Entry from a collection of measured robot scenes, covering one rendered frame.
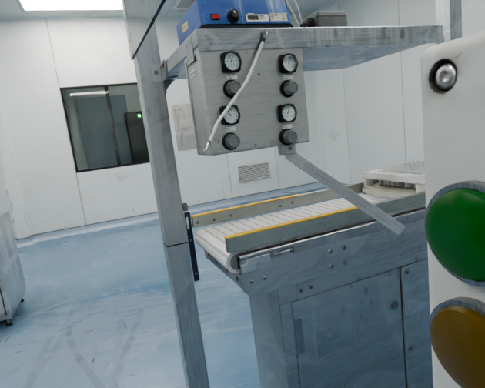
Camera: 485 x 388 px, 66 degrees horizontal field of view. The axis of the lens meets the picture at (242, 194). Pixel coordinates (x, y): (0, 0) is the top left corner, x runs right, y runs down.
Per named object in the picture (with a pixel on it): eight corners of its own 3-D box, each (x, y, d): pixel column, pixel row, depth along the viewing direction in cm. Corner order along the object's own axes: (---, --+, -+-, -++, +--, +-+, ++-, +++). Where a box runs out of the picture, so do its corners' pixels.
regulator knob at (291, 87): (286, 96, 73) (284, 73, 73) (280, 98, 76) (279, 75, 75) (301, 95, 75) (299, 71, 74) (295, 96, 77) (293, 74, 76)
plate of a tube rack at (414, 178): (422, 185, 100) (421, 177, 100) (360, 178, 123) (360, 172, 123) (485, 171, 109) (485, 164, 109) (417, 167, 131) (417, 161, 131)
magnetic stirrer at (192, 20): (205, 32, 71) (199, -19, 70) (179, 58, 91) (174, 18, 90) (296, 31, 79) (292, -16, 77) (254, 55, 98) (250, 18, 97)
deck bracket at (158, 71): (155, 78, 92) (152, 59, 91) (152, 81, 96) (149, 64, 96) (168, 78, 93) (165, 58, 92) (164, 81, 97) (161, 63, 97)
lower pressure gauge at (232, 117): (223, 125, 70) (220, 105, 70) (221, 126, 71) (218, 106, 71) (242, 123, 72) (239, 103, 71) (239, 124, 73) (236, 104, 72)
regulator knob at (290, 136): (285, 145, 74) (283, 124, 74) (279, 145, 77) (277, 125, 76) (300, 144, 76) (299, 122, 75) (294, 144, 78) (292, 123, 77)
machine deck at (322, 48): (198, 51, 68) (195, 28, 68) (159, 84, 103) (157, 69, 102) (444, 41, 91) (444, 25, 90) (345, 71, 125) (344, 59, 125)
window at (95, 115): (76, 172, 526) (59, 87, 507) (76, 172, 527) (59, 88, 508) (173, 158, 572) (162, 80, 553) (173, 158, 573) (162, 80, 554)
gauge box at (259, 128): (212, 155, 71) (198, 45, 68) (197, 155, 81) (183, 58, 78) (310, 142, 79) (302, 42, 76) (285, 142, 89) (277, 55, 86)
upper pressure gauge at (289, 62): (282, 72, 74) (280, 53, 73) (279, 74, 75) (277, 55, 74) (299, 71, 75) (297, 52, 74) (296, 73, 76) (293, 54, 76)
